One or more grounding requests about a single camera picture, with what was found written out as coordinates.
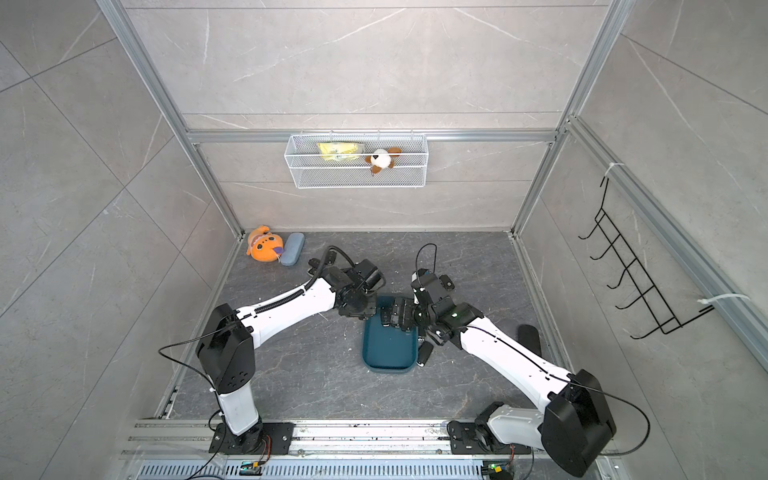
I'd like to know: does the teal storage tray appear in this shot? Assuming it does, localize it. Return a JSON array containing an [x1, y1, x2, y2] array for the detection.
[[362, 296, 419, 374]]

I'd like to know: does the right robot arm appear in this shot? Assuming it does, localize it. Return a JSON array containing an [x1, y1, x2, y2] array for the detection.
[[381, 269, 617, 477]]

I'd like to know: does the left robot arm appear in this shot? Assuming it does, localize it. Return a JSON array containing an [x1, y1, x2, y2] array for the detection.
[[195, 245, 386, 437]]

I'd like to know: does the blue glasses case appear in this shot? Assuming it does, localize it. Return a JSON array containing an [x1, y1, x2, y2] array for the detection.
[[279, 232, 306, 267]]

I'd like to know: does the orange plush toy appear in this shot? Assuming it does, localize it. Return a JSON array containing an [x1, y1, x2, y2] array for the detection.
[[246, 225, 284, 263]]

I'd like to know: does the black oval object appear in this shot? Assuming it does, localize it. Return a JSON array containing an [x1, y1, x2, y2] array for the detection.
[[517, 324, 542, 357]]

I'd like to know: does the brown white plush dog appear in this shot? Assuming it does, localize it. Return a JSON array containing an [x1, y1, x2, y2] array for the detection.
[[365, 147, 402, 175]]

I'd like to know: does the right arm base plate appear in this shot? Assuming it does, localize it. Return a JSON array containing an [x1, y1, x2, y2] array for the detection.
[[446, 420, 531, 455]]

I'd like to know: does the white wire basket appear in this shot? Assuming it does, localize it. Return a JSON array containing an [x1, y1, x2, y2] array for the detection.
[[284, 132, 429, 189]]

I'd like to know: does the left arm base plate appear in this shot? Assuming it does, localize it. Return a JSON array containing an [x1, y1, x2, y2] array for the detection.
[[209, 422, 295, 456]]

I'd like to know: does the aluminium mounting rail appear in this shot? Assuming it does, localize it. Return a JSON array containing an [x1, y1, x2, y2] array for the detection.
[[118, 419, 533, 458]]

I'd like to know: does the black wall hook rack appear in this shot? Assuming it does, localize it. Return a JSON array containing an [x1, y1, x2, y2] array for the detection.
[[577, 177, 715, 341]]

